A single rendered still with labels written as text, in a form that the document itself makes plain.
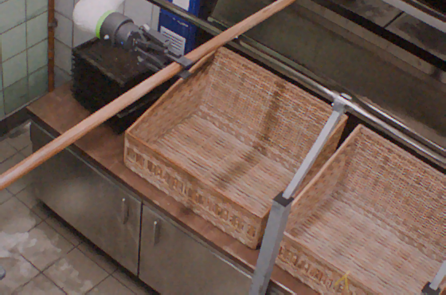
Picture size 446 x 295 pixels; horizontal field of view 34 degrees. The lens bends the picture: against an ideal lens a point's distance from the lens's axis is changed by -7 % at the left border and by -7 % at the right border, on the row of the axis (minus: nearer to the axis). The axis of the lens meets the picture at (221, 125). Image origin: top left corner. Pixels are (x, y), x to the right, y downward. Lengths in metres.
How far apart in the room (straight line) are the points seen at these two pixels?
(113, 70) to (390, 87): 0.94
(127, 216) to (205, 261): 0.35
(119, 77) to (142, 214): 0.47
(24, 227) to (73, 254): 0.26
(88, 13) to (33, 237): 1.26
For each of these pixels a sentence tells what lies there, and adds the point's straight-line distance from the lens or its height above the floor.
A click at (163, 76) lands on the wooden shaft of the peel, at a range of 1.95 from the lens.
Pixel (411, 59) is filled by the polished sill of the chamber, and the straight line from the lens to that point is 2.32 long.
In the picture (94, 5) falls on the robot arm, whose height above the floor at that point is 1.24.
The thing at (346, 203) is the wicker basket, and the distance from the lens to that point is 2.59.
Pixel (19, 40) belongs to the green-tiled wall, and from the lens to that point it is 3.37.
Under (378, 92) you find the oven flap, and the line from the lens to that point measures 2.42.
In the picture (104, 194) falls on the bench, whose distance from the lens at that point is 2.69.
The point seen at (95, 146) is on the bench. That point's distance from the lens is 2.65.
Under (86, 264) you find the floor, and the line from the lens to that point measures 3.03.
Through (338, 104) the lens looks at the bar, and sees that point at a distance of 2.03.
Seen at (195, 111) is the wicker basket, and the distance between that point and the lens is 2.80.
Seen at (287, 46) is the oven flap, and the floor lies 0.97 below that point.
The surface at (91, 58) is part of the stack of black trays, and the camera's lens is 2.67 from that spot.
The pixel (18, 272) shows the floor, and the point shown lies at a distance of 3.01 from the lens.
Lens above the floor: 2.37
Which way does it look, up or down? 40 degrees down
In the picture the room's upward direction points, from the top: 9 degrees clockwise
